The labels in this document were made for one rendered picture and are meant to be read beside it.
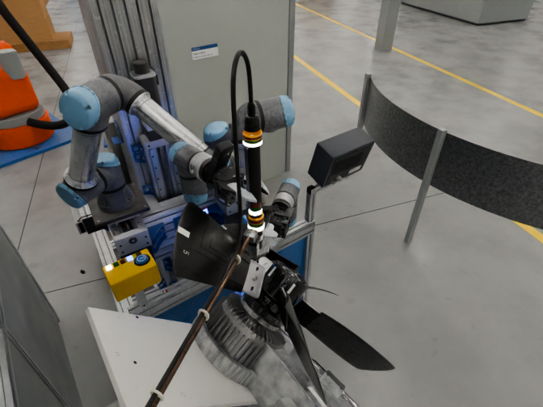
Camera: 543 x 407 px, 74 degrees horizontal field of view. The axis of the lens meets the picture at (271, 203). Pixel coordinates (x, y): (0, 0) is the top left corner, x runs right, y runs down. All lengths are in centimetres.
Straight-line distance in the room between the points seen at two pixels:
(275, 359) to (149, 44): 125
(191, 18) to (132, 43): 109
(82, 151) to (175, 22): 149
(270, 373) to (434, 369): 156
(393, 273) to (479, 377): 80
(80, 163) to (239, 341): 81
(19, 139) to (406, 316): 413
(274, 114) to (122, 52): 67
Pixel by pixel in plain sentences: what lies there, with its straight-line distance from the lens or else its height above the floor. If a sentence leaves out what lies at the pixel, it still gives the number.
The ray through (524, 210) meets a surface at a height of 64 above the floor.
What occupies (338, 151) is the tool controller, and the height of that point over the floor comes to 123.
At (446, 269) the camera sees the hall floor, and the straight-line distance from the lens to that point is 296.
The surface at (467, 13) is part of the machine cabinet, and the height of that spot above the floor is 20.
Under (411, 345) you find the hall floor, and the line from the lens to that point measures 248.
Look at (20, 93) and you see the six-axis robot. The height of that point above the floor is 59.
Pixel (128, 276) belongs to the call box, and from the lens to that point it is 133.
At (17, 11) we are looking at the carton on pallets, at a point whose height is 67.
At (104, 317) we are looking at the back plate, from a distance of 89.
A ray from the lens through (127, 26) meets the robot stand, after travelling 162.
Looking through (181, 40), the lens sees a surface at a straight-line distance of 268.
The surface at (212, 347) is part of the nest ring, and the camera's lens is 100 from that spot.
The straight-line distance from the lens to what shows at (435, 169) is 268.
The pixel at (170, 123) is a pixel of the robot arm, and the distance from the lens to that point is 124.
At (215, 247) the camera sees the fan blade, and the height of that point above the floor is 137.
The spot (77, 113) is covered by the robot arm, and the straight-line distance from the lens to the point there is 121.
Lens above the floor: 201
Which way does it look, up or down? 38 degrees down
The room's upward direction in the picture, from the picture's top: straight up
